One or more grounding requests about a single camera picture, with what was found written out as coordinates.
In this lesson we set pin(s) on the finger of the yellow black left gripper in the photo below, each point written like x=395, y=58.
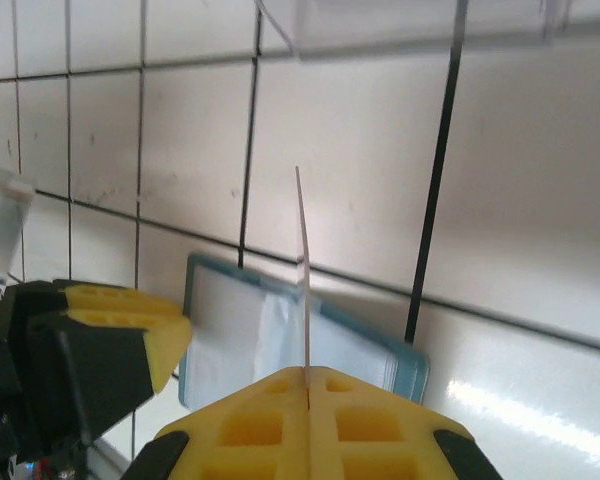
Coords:
x=105, y=297
x=120, y=350

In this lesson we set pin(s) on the blue leather card holder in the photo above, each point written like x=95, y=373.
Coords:
x=230, y=325

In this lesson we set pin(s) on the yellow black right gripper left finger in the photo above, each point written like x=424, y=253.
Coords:
x=250, y=430

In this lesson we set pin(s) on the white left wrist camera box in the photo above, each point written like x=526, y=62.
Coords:
x=0, y=225

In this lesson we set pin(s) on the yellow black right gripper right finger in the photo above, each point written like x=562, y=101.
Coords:
x=380, y=435

